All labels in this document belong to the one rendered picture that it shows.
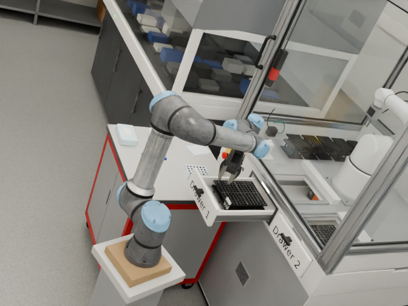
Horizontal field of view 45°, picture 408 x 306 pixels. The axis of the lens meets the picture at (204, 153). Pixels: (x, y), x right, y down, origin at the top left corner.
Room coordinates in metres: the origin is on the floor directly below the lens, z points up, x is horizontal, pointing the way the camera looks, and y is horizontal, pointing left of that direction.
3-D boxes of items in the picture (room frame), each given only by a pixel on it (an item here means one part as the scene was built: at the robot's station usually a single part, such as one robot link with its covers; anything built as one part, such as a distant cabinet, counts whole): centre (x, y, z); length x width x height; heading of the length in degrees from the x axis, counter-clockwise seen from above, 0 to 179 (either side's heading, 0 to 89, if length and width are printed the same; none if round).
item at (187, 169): (2.17, 0.00, 0.78); 0.12 x 0.08 x 0.04; 121
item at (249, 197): (1.97, -0.24, 0.87); 0.22 x 0.18 x 0.06; 124
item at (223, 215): (1.98, -0.24, 0.86); 0.40 x 0.26 x 0.06; 124
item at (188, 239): (2.21, 0.14, 0.38); 0.62 x 0.58 x 0.76; 34
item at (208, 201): (1.86, -0.07, 0.87); 0.29 x 0.02 x 0.11; 34
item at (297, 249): (1.78, -0.51, 0.87); 0.29 x 0.02 x 0.11; 34
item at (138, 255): (1.45, 0.07, 0.84); 0.15 x 0.15 x 0.10
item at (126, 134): (2.24, 0.42, 0.78); 0.15 x 0.10 x 0.04; 31
